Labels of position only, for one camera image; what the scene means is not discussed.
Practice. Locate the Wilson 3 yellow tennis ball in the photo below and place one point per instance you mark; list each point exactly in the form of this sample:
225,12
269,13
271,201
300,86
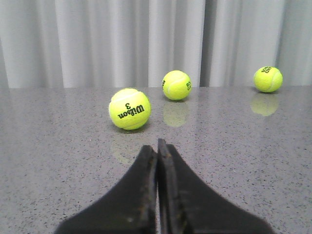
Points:
129,109

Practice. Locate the grey curtain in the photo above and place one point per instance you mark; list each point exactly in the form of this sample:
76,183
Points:
134,43

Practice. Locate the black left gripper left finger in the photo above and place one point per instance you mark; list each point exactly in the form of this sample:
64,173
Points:
128,208

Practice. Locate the yellow tennis ball centre back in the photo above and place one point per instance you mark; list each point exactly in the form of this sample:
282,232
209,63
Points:
268,79

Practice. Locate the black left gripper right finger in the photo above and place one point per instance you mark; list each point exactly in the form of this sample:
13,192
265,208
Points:
189,206

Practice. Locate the Roland Garros yellow tennis ball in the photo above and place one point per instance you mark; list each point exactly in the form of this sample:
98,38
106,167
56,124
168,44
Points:
176,85

